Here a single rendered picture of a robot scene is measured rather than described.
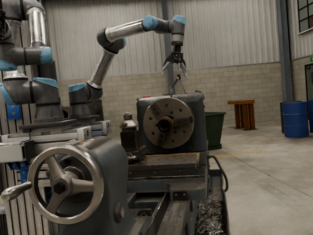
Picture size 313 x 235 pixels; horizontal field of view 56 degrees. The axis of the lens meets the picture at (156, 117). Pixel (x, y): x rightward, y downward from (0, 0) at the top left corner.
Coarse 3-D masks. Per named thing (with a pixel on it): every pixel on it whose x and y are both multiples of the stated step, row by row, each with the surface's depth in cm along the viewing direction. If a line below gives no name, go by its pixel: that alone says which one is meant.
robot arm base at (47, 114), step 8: (40, 104) 148; (48, 104) 148; (56, 104) 151; (40, 112) 147; (48, 112) 147; (56, 112) 150; (40, 120) 146; (48, 120) 146; (56, 120) 148; (64, 120) 155
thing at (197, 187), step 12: (204, 168) 121; (132, 180) 116; (144, 180) 115; (156, 180) 114; (168, 180) 113; (180, 180) 113; (192, 180) 112; (204, 180) 111; (132, 192) 116; (144, 192) 115; (180, 192) 102; (192, 192) 102; (204, 192) 102
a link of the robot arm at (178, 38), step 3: (171, 36) 172; (174, 36) 170; (177, 36) 170; (180, 36) 170; (183, 36) 171; (171, 39) 172; (174, 39) 170; (177, 39) 170; (180, 39) 170; (183, 39) 172; (183, 42) 173
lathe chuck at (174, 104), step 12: (168, 108) 178; (180, 108) 177; (144, 120) 181; (156, 120) 180; (156, 132) 180; (168, 132) 179; (180, 132) 178; (156, 144) 181; (168, 144) 180; (180, 144) 178
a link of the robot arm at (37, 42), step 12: (24, 0) 144; (36, 0) 148; (24, 12) 144; (36, 12) 142; (36, 24) 135; (36, 36) 129; (24, 48) 123; (36, 48) 124; (48, 48) 125; (36, 60) 124; (48, 60) 126
